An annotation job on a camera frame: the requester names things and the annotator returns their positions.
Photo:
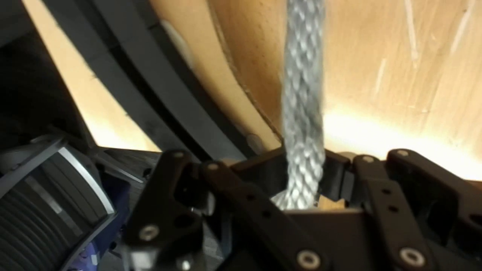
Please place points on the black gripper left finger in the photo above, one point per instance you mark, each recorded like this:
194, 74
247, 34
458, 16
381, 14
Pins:
226, 190

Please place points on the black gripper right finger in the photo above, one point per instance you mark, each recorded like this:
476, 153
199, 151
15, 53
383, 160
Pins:
392, 211

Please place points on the black curved grooved track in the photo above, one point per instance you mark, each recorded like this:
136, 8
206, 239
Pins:
151, 76

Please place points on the grey ribbed round device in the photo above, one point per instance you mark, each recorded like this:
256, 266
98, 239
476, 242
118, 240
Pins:
39, 211

